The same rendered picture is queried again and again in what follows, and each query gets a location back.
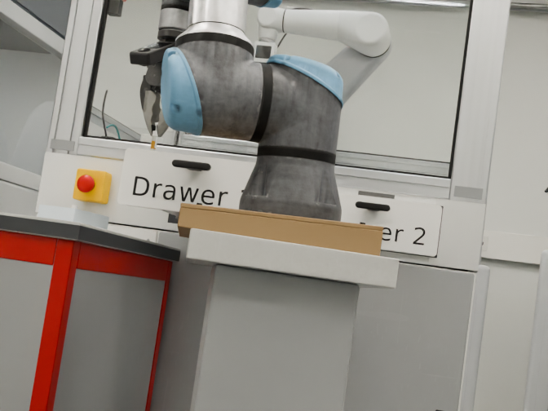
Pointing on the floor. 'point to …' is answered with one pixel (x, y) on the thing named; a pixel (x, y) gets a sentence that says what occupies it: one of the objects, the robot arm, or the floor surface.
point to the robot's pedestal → (278, 321)
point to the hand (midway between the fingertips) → (155, 129)
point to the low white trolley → (79, 315)
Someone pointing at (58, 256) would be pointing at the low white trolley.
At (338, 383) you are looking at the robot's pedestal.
